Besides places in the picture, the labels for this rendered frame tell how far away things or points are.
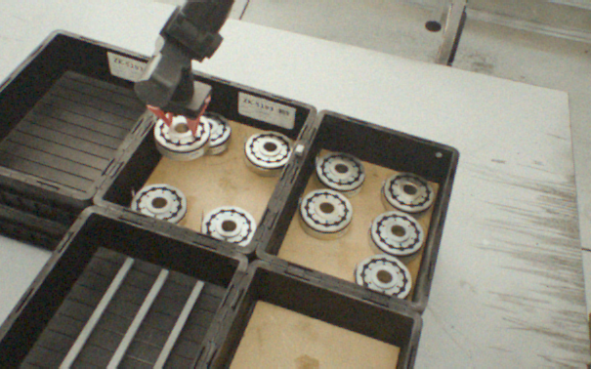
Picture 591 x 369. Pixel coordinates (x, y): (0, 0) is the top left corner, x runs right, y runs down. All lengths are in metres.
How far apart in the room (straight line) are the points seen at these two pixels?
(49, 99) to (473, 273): 0.99
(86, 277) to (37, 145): 0.34
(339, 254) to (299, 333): 0.19
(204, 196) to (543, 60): 2.33
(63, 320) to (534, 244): 1.00
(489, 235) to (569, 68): 1.92
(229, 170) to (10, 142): 0.44
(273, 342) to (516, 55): 2.43
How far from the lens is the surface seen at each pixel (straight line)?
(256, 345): 1.12
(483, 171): 1.64
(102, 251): 1.23
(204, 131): 1.23
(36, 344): 1.16
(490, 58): 3.23
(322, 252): 1.23
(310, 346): 1.12
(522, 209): 1.60
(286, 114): 1.36
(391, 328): 1.11
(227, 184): 1.31
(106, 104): 1.49
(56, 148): 1.41
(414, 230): 1.26
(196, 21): 1.01
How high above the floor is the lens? 1.83
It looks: 50 degrees down
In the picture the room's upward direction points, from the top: 9 degrees clockwise
